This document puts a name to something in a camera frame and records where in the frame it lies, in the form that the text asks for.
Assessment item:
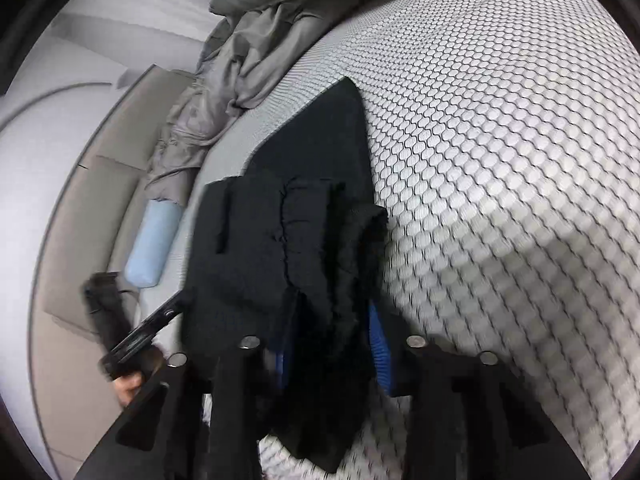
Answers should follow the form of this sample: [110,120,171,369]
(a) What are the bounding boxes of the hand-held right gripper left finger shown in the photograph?
[72,332,296,480]

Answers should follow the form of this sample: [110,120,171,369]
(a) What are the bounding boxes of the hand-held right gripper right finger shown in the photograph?
[367,305,591,480]

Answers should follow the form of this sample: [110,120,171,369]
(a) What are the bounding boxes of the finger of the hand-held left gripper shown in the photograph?
[110,294,187,362]

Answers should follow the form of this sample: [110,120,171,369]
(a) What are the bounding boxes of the black pants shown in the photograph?
[180,77,401,473]

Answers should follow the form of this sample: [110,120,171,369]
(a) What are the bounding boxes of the person's left hand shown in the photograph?
[112,374,147,406]

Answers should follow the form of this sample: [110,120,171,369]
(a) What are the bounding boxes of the light blue pillow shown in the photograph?
[124,200,182,288]

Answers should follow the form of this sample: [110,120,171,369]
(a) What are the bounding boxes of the beige padded headboard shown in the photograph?
[35,65,201,466]

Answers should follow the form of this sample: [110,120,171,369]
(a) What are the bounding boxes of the white honeycomb patterned mattress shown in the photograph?
[137,0,640,480]

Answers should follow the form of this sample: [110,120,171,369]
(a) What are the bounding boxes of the grey quilt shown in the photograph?
[145,0,416,191]

